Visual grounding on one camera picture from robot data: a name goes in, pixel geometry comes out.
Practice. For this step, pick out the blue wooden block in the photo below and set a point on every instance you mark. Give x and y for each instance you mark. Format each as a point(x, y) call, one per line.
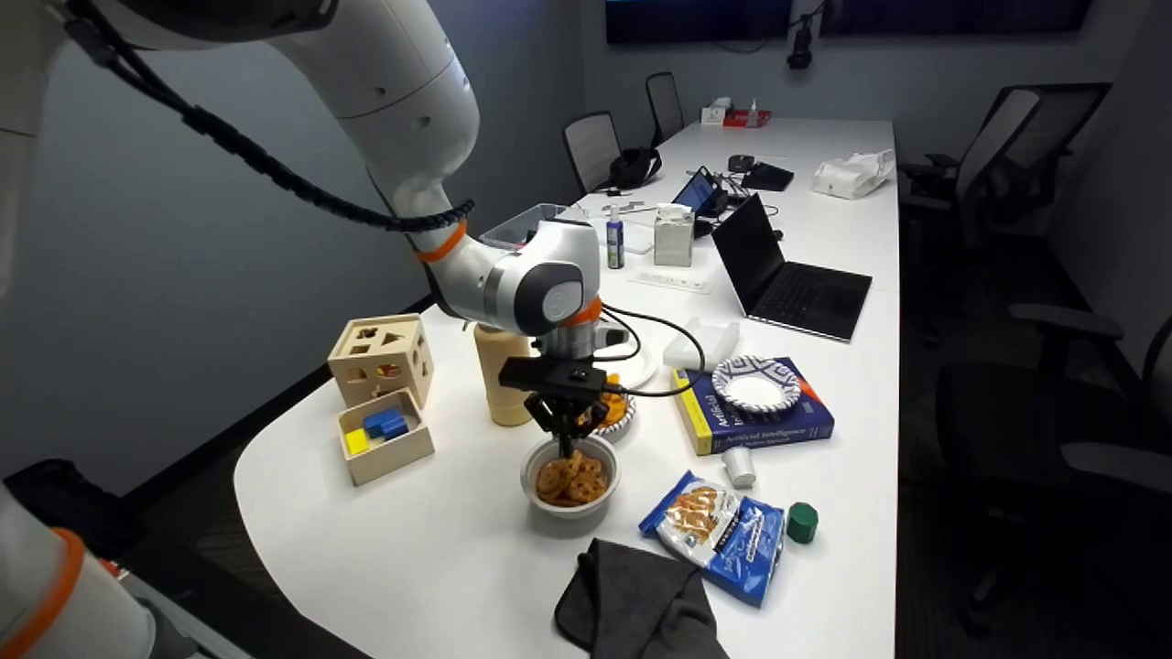
point(386, 423)

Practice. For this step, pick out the black office chair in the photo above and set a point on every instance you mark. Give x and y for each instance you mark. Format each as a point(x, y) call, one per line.
point(593, 143)

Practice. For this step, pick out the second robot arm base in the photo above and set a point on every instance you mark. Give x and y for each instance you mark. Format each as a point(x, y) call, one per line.
point(60, 603)

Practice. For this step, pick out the dark grey cloth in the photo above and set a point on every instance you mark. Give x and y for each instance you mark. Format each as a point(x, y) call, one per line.
point(634, 604)

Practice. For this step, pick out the white bowl of crackers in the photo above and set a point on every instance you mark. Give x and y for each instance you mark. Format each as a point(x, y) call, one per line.
point(568, 492)

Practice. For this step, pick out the small white jar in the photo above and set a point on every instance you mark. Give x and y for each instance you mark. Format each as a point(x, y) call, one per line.
point(741, 465)

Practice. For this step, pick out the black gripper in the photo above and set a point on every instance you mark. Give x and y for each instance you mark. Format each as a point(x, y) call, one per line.
point(566, 378)

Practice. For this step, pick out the black headphones bag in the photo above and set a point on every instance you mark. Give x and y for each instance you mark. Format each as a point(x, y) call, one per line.
point(634, 166)

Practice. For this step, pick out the green bottle cap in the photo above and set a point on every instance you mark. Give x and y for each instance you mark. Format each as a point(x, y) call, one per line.
point(802, 520)

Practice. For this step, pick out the black laptop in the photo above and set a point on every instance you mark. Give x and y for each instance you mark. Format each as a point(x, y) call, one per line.
point(785, 292)

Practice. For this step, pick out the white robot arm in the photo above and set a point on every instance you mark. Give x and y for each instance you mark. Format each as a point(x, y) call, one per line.
point(401, 91)

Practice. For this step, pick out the wooden shape sorter cube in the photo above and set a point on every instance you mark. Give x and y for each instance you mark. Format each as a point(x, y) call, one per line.
point(383, 354)

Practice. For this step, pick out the blue and yellow book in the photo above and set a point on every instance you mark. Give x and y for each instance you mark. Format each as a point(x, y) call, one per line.
point(751, 403)

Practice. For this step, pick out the blue snack bag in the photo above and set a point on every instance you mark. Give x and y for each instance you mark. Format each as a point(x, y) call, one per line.
point(734, 540)

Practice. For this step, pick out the open wooden tray box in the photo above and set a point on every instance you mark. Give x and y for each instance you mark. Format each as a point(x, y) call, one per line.
point(386, 454)

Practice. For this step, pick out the yellow wooden block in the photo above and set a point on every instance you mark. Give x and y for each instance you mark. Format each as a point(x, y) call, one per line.
point(358, 440)

